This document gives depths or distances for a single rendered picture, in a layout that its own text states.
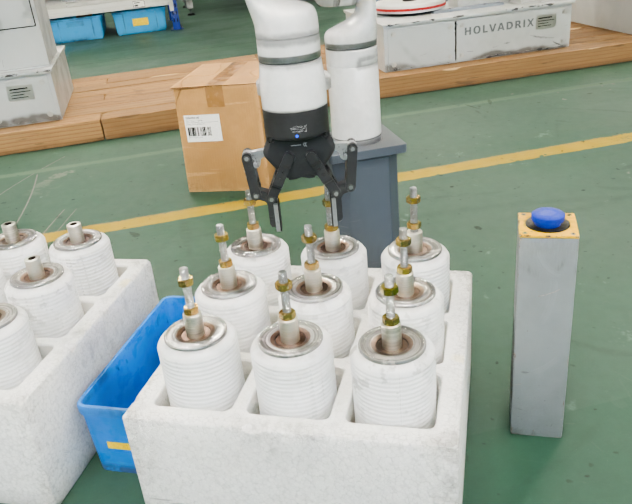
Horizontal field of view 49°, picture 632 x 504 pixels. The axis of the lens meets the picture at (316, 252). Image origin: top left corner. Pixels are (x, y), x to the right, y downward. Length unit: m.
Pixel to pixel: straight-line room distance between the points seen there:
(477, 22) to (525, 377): 2.16
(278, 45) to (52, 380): 0.53
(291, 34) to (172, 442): 0.48
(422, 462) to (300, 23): 0.48
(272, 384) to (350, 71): 0.63
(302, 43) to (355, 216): 0.59
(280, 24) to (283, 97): 0.08
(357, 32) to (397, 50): 1.64
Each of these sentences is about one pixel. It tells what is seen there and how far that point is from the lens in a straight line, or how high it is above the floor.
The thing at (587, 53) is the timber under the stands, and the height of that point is 0.06.
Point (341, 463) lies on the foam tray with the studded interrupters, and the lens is 0.80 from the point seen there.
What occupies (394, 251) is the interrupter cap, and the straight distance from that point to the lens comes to 0.98.
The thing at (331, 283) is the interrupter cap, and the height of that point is 0.25.
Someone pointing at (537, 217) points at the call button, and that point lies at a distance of 0.90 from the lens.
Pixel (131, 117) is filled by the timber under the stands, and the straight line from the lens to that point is 2.67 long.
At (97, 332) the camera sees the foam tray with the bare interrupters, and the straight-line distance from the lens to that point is 1.08.
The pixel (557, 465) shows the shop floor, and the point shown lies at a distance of 1.02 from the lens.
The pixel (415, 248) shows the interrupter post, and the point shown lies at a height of 0.26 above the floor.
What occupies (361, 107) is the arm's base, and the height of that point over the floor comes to 0.37.
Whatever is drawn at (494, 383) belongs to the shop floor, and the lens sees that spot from 1.15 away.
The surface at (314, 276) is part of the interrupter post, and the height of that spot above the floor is 0.27.
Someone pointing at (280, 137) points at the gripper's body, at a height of 0.47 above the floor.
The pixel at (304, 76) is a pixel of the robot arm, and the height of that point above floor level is 0.53.
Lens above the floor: 0.69
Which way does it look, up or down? 26 degrees down
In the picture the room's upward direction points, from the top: 6 degrees counter-clockwise
